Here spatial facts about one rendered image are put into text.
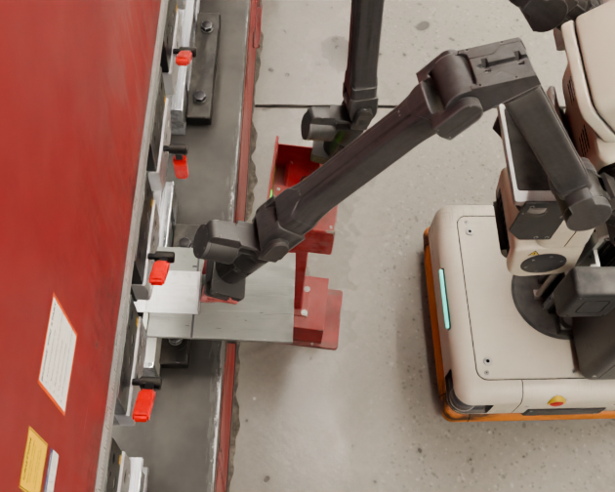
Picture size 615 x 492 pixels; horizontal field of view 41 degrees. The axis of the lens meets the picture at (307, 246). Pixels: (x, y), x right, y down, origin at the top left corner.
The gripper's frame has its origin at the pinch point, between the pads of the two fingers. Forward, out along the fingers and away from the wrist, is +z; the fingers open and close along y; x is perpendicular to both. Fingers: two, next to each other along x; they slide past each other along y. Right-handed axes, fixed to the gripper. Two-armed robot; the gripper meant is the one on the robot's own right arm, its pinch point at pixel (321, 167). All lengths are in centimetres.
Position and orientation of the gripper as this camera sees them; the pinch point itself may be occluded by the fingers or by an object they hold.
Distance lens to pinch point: 190.3
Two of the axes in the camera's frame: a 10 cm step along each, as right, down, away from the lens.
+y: -9.4, -2.3, -2.4
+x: -1.0, 8.9, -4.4
